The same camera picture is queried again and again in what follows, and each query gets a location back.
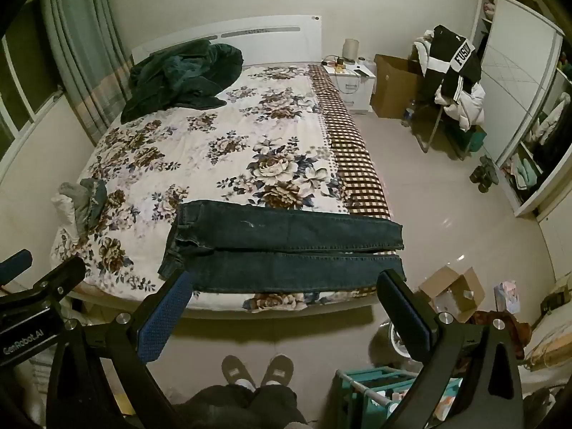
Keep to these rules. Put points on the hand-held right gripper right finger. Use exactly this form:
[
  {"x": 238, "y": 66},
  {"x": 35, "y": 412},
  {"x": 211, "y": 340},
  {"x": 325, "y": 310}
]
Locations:
[{"x": 404, "y": 315}]

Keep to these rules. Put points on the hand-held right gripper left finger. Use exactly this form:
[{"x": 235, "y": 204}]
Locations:
[{"x": 161, "y": 321}]

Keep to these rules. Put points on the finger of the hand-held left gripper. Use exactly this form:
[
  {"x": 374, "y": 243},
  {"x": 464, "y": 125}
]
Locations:
[
  {"x": 53, "y": 279},
  {"x": 15, "y": 264}
]

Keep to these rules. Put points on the dark blue denim pants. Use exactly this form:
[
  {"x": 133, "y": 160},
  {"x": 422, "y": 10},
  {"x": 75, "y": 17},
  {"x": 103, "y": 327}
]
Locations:
[{"x": 290, "y": 237}]

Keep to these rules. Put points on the white round basin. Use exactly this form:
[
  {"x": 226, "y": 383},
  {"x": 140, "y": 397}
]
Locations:
[{"x": 395, "y": 339}]

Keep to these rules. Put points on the small open cardboard box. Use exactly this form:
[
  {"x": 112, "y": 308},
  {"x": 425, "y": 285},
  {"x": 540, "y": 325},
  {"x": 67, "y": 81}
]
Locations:
[{"x": 451, "y": 290}]

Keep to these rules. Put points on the white cloth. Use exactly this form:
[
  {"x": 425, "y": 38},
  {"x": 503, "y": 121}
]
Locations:
[{"x": 62, "y": 210}]

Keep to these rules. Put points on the grey cloth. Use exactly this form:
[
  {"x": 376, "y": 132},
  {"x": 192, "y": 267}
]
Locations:
[{"x": 82, "y": 199}]

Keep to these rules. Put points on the teal rack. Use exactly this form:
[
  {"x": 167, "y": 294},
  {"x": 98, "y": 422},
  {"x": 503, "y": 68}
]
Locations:
[{"x": 357, "y": 393}]

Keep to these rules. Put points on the grey slipper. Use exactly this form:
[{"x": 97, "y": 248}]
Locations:
[
  {"x": 237, "y": 371},
  {"x": 278, "y": 370}
]

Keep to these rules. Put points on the pink packet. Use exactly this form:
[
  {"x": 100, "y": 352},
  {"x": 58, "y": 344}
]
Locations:
[{"x": 507, "y": 297}]

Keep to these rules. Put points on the brown cloth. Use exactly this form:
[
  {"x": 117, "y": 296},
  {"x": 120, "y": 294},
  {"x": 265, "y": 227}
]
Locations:
[{"x": 514, "y": 330}]

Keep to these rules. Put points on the person's legs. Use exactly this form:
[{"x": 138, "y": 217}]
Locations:
[{"x": 241, "y": 406}]

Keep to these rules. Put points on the dark shoe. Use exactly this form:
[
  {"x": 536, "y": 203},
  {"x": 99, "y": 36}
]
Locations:
[
  {"x": 477, "y": 173},
  {"x": 490, "y": 176}
]

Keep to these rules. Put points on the metal chair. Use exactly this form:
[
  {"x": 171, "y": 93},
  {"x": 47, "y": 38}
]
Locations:
[{"x": 433, "y": 129}]

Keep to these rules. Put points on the teal bag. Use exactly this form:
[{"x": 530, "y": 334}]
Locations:
[{"x": 476, "y": 138}]

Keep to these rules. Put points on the water bottle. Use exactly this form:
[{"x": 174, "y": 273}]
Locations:
[{"x": 409, "y": 114}]

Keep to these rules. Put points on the window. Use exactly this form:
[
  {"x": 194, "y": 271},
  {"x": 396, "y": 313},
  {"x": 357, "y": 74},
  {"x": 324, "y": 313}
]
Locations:
[{"x": 22, "y": 53}]

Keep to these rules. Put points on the large cardboard box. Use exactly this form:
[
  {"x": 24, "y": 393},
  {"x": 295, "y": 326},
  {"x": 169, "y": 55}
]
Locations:
[{"x": 393, "y": 85}]

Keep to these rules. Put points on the white nightstand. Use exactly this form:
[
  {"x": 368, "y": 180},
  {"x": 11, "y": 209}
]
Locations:
[{"x": 357, "y": 89}]

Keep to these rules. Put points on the dark green blanket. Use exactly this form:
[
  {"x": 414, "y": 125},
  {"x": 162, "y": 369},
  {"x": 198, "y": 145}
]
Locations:
[{"x": 178, "y": 76}]

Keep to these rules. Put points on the striped curtain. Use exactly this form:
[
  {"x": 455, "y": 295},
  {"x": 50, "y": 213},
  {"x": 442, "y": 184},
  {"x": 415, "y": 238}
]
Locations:
[{"x": 80, "y": 31}]

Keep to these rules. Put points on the black white striped jacket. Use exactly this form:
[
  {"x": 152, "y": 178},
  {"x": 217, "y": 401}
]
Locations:
[{"x": 451, "y": 49}]

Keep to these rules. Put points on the white cylinder lamp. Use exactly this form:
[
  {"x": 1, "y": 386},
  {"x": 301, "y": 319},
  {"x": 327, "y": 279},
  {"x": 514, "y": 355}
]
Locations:
[{"x": 351, "y": 48}]

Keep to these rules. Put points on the white wardrobe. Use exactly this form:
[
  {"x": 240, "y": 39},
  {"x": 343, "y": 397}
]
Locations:
[{"x": 514, "y": 53}]

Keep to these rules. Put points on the white bed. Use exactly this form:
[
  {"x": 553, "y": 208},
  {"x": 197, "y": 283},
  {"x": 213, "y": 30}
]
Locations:
[{"x": 268, "y": 35}]

